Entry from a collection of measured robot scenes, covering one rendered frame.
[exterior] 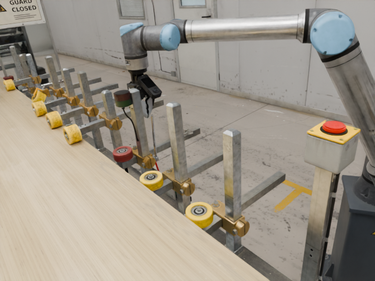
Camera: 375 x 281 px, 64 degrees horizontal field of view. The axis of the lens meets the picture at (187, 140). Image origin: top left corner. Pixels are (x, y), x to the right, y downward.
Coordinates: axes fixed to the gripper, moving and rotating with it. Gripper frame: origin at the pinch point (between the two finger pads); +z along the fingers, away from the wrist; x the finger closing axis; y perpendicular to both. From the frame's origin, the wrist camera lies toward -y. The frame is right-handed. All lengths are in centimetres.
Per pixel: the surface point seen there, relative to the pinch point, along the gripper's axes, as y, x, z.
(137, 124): -7.2, 9.4, -1.6
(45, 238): -29, 55, 10
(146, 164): -10.0, 10.0, 15.5
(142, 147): -7.2, 9.2, 9.0
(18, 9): 221, -12, -41
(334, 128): -82, 9, -23
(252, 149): 59, -145, 101
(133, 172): 10.5, 6.7, 30.5
